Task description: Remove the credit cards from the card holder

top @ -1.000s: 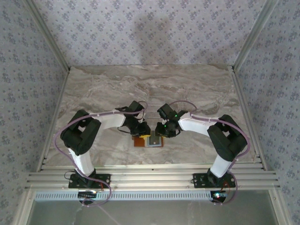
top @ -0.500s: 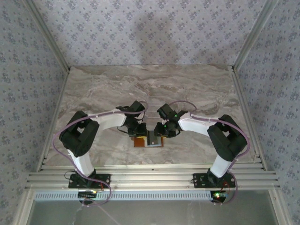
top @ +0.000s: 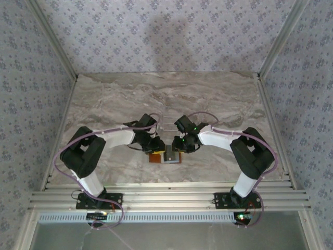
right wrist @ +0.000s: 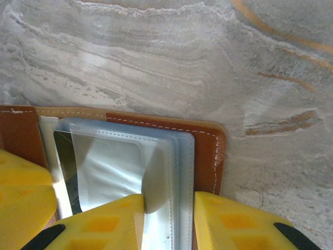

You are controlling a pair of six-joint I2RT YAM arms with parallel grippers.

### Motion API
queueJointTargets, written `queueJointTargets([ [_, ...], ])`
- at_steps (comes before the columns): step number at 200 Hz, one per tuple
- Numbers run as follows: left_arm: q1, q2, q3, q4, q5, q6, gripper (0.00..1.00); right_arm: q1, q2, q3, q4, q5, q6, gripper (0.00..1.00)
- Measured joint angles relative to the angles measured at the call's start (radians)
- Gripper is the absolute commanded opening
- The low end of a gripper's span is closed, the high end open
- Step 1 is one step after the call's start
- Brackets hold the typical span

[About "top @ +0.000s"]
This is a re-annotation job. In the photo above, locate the brown leather card holder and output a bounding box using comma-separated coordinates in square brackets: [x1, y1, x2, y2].
[148, 152, 183, 165]

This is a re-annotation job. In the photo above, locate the clear plastic card tray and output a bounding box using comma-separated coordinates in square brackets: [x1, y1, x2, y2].
[158, 105, 181, 132]

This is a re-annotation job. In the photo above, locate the aluminium extrusion base beam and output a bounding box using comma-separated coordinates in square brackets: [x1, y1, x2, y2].
[29, 181, 312, 212]

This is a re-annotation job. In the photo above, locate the grey metal lower panel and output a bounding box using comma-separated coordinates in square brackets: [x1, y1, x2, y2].
[25, 210, 313, 250]

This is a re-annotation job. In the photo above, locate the small black circuit board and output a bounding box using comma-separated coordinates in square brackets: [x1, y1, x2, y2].
[233, 212, 253, 225]

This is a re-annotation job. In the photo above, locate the slotted grey cable duct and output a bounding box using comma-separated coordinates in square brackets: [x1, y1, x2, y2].
[37, 211, 236, 224]

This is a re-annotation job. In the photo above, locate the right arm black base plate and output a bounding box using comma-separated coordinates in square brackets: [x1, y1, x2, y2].
[213, 192, 262, 210]

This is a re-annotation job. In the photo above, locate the aluminium table side rail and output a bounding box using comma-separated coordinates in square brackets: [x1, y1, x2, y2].
[254, 73, 299, 191]
[40, 75, 80, 192]

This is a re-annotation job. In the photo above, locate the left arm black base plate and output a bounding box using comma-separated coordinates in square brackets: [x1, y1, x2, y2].
[75, 193, 123, 210]

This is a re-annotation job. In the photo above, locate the aluminium upright frame post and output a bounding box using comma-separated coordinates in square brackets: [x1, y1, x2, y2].
[27, 0, 79, 80]
[257, 0, 312, 79]

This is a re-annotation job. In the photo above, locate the aluminium lower frame rail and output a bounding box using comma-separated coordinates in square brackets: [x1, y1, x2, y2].
[298, 209, 322, 250]
[15, 209, 40, 250]

